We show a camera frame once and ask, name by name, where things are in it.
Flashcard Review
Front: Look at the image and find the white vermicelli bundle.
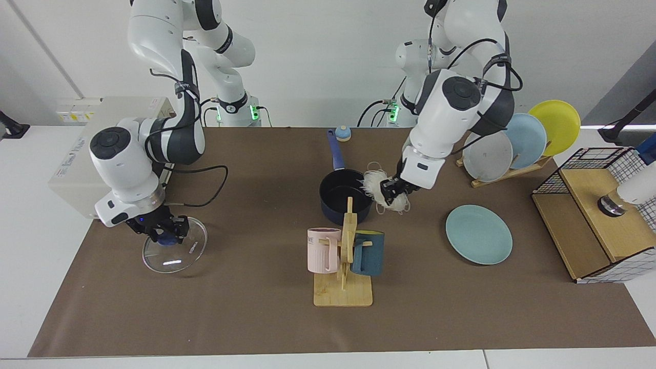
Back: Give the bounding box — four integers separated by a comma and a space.
361, 161, 411, 215

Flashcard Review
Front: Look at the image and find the glass lid with blue knob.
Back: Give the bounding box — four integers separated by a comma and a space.
142, 216, 208, 274

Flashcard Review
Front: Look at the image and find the mint green plate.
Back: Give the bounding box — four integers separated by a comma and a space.
445, 204, 513, 265

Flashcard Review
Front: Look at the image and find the grey plate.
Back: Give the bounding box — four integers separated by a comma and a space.
462, 131, 514, 182

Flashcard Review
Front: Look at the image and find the wooden plate rack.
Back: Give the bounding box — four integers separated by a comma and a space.
456, 154, 554, 188

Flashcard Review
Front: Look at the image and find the light blue plate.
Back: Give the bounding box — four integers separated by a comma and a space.
505, 113, 548, 170

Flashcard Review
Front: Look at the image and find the yellow plate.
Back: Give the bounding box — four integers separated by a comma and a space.
528, 100, 581, 157

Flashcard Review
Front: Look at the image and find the dark teal mug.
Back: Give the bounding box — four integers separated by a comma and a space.
351, 231, 385, 277

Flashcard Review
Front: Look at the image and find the pale toaster oven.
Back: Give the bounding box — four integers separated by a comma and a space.
49, 96, 177, 220

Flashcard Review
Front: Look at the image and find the pink mug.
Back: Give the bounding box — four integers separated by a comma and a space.
307, 228, 342, 274

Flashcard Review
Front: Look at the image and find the brown tablecloth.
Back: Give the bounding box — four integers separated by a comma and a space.
28, 126, 656, 358

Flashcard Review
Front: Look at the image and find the wooden cup stand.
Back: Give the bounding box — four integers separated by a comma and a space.
313, 197, 374, 307

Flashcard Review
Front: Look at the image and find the white socket box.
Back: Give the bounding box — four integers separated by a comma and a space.
55, 99, 102, 124

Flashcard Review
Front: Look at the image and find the black stand leg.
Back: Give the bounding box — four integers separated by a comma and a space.
0, 110, 30, 139
597, 90, 656, 144

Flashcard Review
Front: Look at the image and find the white cylinder with silver tip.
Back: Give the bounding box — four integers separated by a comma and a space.
597, 169, 656, 218

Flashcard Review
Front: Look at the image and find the blue block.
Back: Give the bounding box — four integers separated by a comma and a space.
634, 134, 656, 166

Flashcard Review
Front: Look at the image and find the black pot with purple handle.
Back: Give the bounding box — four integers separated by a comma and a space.
319, 129, 374, 226

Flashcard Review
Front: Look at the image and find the black base cable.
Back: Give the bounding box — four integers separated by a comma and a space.
201, 96, 222, 127
357, 99, 395, 128

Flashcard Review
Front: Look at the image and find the wire basket with wooden floor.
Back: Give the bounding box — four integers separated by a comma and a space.
531, 147, 656, 284

